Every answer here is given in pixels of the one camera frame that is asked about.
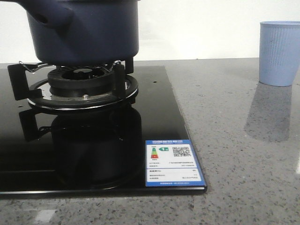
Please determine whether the black glass gas cooktop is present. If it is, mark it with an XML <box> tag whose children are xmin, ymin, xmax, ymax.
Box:
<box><xmin>0</xmin><ymin>65</ymin><xmax>207</xmax><ymax>198</ymax></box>

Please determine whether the light blue ribbed plastic cup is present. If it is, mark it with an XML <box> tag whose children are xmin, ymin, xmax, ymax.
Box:
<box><xmin>259</xmin><ymin>21</ymin><xmax>300</xmax><ymax>87</ymax></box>

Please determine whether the blue energy rating label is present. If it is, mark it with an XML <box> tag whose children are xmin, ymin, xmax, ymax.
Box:
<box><xmin>145</xmin><ymin>139</ymin><xmax>206</xmax><ymax>188</ymax></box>

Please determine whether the dark blue cooking pot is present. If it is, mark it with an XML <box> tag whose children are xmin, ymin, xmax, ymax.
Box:
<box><xmin>19</xmin><ymin>0</ymin><xmax>139</xmax><ymax>66</ymax></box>

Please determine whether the black iron pot support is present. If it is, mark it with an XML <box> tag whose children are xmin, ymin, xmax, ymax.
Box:
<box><xmin>8</xmin><ymin>58</ymin><xmax>138</xmax><ymax>111</ymax></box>

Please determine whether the black gas burner ring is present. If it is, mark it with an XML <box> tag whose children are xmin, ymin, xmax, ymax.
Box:
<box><xmin>47</xmin><ymin>66</ymin><xmax>119</xmax><ymax>98</ymax></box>

